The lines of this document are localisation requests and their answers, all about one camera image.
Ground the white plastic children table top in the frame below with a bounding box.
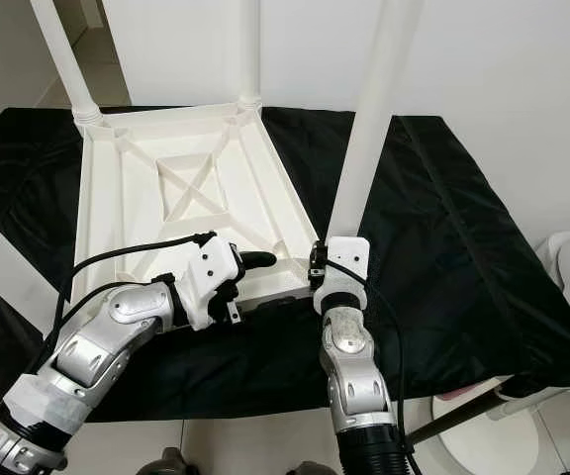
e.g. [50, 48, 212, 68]
[67, 102, 322, 333]

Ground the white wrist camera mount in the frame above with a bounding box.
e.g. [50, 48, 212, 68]
[315, 236, 371, 316]
[176, 237, 244, 331]

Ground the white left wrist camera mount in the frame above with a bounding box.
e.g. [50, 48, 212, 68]
[176, 237, 244, 331]

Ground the grey robot right leg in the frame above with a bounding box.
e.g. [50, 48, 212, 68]
[285, 462, 335, 475]

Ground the grey robot leg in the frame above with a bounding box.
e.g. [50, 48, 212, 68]
[285, 462, 335, 475]
[139, 447, 187, 475]

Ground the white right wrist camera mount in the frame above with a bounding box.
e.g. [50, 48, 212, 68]
[315, 236, 371, 316]

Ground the black cloth table cover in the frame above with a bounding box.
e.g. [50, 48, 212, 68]
[0, 106, 570, 422]

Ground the grey robot left leg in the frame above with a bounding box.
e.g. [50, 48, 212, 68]
[139, 447, 187, 475]

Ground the black metal table leg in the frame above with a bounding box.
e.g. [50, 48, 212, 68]
[409, 381, 514, 446]

